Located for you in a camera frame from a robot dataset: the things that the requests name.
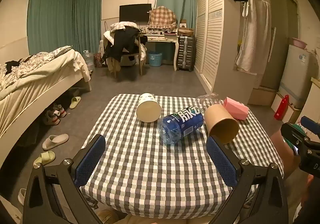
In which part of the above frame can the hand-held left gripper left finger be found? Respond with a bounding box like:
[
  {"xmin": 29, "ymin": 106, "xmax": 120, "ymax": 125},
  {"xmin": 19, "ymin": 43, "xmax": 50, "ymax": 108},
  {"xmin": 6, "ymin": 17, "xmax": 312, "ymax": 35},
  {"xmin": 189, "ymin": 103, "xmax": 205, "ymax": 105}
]
[{"xmin": 22, "ymin": 134, "xmax": 107, "ymax": 224}]

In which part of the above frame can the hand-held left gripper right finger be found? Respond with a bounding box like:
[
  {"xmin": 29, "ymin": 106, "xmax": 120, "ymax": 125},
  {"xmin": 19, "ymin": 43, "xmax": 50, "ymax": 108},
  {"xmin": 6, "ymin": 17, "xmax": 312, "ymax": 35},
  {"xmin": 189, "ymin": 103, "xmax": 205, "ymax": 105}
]
[{"xmin": 206, "ymin": 135, "xmax": 290, "ymax": 224}]

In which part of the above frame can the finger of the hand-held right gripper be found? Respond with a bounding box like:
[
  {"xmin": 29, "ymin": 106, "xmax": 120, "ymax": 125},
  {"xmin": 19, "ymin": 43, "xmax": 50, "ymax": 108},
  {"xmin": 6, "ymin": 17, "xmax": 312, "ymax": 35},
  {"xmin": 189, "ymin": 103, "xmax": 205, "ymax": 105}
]
[
  {"xmin": 300, "ymin": 116, "xmax": 320, "ymax": 137},
  {"xmin": 280, "ymin": 123, "xmax": 310, "ymax": 148}
]

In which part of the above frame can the brown paper cup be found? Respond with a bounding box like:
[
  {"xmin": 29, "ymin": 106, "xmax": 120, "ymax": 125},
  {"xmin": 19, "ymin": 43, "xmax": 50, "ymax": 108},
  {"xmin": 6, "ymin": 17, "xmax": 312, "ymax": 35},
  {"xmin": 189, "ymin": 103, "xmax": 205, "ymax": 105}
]
[{"xmin": 204, "ymin": 104, "xmax": 240, "ymax": 145}]

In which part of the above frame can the clear plastic cup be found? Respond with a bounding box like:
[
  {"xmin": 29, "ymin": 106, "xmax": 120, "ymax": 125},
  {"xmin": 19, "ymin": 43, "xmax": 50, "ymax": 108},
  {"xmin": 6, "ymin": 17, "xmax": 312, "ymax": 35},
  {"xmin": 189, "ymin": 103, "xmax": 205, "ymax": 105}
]
[{"xmin": 194, "ymin": 93, "xmax": 223, "ymax": 110}]

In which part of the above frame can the white paper cup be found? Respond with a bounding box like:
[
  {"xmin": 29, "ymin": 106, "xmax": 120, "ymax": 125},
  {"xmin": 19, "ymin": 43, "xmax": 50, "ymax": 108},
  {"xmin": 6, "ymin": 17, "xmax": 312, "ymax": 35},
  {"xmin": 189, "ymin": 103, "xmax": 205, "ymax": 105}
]
[{"xmin": 136, "ymin": 92, "xmax": 162, "ymax": 123}]

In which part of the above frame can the red bottle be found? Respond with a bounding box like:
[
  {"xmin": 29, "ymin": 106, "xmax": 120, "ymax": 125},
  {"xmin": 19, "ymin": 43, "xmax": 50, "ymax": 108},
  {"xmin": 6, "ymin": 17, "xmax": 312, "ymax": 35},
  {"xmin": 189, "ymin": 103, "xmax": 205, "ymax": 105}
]
[{"xmin": 274, "ymin": 94, "xmax": 289, "ymax": 121}]

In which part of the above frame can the white slipper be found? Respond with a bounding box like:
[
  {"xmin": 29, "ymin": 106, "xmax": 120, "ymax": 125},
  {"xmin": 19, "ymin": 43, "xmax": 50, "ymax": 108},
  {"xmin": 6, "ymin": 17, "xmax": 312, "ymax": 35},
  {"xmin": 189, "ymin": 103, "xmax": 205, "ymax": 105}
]
[
  {"xmin": 42, "ymin": 134, "xmax": 69, "ymax": 151},
  {"xmin": 18, "ymin": 188, "xmax": 27, "ymax": 206}
]

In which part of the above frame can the green slipper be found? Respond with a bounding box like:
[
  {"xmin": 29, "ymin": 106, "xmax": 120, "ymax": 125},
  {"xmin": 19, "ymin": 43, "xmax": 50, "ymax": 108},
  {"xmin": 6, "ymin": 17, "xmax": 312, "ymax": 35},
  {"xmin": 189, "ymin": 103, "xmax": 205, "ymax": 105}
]
[{"xmin": 33, "ymin": 151, "xmax": 56, "ymax": 166}]

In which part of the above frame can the white appliance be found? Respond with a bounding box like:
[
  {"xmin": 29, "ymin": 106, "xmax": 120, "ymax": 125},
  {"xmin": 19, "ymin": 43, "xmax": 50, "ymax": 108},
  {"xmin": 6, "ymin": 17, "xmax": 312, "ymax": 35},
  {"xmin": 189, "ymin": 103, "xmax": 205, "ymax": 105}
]
[{"xmin": 278, "ymin": 44, "xmax": 318, "ymax": 110}]

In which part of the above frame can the pink box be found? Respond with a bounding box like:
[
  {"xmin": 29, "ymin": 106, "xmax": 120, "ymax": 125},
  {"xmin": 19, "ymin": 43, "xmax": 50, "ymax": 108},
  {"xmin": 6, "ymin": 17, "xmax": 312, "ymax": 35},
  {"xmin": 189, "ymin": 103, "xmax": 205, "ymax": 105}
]
[{"xmin": 222, "ymin": 97, "xmax": 250, "ymax": 121}]

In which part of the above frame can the blue plastic bottle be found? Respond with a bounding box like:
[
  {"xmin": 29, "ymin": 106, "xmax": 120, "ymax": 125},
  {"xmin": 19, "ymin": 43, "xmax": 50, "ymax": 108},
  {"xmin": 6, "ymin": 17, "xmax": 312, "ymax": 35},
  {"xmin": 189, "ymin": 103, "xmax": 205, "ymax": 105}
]
[{"xmin": 157, "ymin": 106, "xmax": 205, "ymax": 146}]

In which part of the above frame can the sneaker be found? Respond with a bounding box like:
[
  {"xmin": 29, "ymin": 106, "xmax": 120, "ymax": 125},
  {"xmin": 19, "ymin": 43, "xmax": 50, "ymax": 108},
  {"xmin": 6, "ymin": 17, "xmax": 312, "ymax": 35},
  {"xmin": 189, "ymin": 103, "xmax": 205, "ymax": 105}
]
[
  {"xmin": 41, "ymin": 110, "xmax": 61, "ymax": 126},
  {"xmin": 52, "ymin": 104, "xmax": 67, "ymax": 118}
]

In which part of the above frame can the grey checkered tablecloth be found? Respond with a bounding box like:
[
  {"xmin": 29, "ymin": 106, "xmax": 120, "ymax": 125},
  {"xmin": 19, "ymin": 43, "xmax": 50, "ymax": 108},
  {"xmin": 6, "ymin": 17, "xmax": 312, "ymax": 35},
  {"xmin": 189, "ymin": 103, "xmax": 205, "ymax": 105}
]
[{"xmin": 79, "ymin": 93, "xmax": 285, "ymax": 217}]

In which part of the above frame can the yellow slipper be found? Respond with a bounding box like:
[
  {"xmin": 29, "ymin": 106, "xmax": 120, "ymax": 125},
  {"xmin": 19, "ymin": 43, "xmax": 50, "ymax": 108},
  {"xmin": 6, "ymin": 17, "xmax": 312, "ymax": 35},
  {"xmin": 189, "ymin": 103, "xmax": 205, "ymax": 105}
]
[{"xmin": 69, "ymin": 96, "xmax": 82, "ymax": 109}]

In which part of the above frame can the pink basin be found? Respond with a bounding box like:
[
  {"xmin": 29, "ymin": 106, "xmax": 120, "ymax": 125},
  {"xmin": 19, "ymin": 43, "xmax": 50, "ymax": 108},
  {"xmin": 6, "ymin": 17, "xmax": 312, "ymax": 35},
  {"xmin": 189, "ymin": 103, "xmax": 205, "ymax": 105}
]
[{"xmin": 292, "ymin": 37, "xmax": 308, "ymax": 49}]

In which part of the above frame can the bed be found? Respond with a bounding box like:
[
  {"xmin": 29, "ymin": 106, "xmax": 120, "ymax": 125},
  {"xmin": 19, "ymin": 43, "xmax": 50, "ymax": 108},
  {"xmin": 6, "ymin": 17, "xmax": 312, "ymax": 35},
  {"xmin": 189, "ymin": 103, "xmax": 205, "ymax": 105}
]
[{"xmin": 0, "ymin": 47, "xmax": 93, "ymax": 163}]

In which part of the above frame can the grey door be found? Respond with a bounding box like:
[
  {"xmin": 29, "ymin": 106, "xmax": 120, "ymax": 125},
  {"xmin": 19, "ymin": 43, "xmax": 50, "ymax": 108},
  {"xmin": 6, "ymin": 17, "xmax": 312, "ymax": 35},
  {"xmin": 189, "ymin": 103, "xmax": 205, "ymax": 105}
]
[{"xmin": 259, "ymin": 0, "xmax": 300, "ymax": 90}]

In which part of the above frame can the large water jug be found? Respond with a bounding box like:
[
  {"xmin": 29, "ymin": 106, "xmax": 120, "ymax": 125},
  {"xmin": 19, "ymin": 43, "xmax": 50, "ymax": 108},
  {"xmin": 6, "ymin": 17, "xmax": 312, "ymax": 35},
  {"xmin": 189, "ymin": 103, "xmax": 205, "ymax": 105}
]
[{"xmin": 82, "ymin": 50, "xmax": 96, "ymax": 72}]

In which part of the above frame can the white towel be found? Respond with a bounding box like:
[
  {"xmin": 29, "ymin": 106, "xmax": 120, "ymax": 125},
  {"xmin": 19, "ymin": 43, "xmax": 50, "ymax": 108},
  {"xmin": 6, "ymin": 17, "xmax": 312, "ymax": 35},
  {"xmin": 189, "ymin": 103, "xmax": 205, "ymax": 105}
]
[{"xmin": 236, "ymin": 0, "xmax": 271, "ymax": 73}]

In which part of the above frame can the red bag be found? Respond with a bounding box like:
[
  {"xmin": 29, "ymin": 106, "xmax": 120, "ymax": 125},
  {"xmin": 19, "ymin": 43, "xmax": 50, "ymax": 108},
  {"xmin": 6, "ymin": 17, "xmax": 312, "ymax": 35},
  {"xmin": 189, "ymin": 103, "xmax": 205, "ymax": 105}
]
[{"xmin": 93, "ymin": 52, "xmax": 103, "ymax": 68}]

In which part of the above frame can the wooden chair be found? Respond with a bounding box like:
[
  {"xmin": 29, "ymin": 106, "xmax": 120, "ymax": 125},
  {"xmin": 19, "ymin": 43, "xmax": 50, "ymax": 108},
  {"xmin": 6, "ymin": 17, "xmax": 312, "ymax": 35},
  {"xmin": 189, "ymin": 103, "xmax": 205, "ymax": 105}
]
[{"xmin": 107, "ymin": 35, "xmax": 145, "ymax": 79}]

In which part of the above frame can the floral blanket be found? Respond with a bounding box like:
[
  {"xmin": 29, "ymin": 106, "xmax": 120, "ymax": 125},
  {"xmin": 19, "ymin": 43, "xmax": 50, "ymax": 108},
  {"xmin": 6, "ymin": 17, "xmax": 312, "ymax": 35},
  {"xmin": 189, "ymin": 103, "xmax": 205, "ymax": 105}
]
[{"xmin": 0, "ymin": 46, "xmax": 75, "ymax": 90}]

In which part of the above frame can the grey suitcase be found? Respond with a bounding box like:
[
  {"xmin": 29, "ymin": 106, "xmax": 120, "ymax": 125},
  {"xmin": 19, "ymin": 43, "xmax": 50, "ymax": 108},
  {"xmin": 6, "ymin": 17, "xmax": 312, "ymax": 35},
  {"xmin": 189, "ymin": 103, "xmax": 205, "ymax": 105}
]
[{"xmin": 176, "ymin": 35, "xmax": 196, "ymax": 72}]

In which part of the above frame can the white louvred wardrobe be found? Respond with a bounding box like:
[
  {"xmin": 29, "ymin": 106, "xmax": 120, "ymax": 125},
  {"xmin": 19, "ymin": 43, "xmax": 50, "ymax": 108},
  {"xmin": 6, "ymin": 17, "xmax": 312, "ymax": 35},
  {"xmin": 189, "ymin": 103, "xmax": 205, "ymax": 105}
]
[{"xmin": 194, "ymin": 0, "xmax": 250, "ymax": 92}]

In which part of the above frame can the blue waste basket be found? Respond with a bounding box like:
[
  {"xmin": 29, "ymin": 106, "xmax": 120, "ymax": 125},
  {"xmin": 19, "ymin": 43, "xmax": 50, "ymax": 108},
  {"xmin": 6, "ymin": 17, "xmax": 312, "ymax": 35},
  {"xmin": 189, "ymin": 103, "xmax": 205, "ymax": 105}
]
[{"xmin": 148, "ymin": 51, "xmax": 163, "ymax": 67}]

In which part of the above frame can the black cloth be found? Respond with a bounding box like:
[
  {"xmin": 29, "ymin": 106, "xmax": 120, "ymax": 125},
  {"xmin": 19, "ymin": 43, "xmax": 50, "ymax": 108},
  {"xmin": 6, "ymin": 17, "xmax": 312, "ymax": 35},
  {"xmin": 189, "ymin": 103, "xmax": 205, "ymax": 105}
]
[{"xmin": 4, "ymin": 57, "xmax": 33, "ymax": 75}]

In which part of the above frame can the pile of clothes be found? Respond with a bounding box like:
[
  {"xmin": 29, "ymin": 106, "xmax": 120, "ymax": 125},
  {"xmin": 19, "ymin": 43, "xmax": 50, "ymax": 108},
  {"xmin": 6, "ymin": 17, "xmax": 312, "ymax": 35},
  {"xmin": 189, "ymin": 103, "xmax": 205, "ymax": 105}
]
[{"xmin": 102, "ymin": 21, "xmax": 148, "ymax": 65}]

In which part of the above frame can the white desk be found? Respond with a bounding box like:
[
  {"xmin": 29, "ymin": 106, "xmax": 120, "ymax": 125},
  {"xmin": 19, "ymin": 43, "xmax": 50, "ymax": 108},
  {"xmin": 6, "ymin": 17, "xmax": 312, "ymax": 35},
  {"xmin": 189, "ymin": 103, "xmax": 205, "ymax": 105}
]
[{"xmin": 143, "ymin": 32, "xmax": 180, "ymax": 72}]

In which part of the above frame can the plaid cloth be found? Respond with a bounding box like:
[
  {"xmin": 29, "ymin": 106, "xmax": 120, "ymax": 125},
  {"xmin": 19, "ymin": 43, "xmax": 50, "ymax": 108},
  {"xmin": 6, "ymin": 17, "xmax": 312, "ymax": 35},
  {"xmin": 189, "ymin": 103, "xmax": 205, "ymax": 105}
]
[{"xmin": 148, "ymin": 6, "xmax": 178, "ymax": 31}]

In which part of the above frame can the black television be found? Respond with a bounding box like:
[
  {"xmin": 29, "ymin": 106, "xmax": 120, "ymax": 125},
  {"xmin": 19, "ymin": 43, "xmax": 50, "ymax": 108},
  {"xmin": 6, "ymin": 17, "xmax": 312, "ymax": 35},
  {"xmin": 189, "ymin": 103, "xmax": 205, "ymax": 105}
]
[{"xmin": 119, "ymin": 4, "xmax": 152, "ymax": 23}]

